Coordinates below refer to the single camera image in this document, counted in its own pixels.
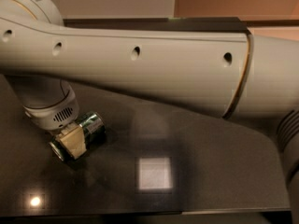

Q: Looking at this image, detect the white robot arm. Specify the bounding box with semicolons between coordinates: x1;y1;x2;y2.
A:
0;0;299;205

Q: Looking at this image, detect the grey-white gripper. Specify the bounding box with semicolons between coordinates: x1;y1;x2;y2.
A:
24;88;87;160

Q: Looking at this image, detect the green soda can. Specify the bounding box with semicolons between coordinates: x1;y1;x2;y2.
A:
50;111;106;161

